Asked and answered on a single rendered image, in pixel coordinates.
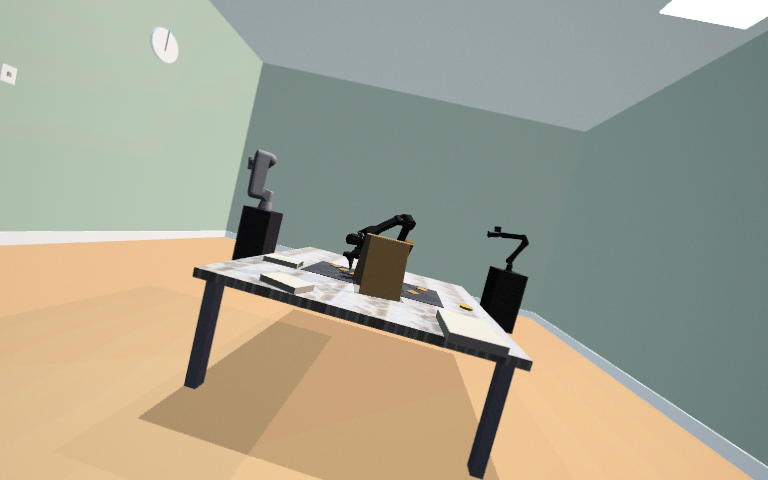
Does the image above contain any brown wooden board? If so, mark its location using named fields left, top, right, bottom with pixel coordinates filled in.
left=353, top=233, right=414, bottom=302

